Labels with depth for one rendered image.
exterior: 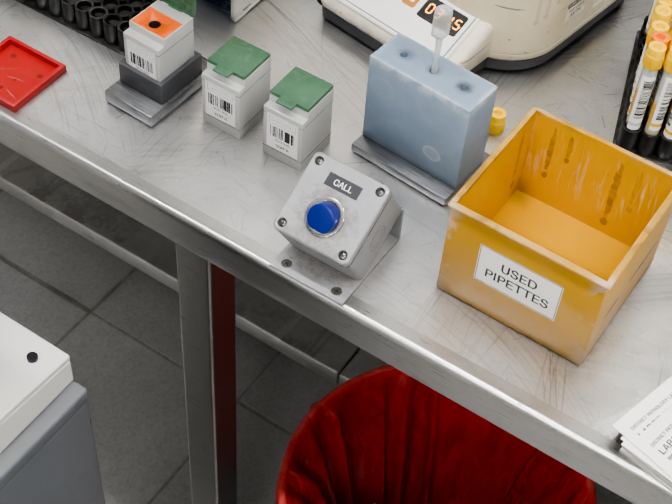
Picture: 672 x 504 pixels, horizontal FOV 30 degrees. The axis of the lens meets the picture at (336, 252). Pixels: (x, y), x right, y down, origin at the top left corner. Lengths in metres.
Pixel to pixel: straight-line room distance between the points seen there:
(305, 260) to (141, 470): 0.96
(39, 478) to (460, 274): 0.35
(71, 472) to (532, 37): 0.55
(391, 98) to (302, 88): 0.07
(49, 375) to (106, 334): 1.15
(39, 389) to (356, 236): 0.26
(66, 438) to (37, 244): 1.26
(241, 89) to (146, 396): 0.99
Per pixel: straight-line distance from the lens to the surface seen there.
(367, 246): 0.97
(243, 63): 1.07
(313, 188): 0.97
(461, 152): 1.03
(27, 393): 0.91
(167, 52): 1.09
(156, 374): 2.01
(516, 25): 1.15
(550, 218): 1.06
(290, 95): 1.05
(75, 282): 2.14
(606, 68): 1.22
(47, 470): 0.97
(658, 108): 1.11
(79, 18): 1.21
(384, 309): 0.98
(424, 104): 1.03
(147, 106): 1.12
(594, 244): 1.05
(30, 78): 1.17
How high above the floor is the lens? 1.65
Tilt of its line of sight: 50 degrees down
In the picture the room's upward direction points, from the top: 5 degrees clockwise
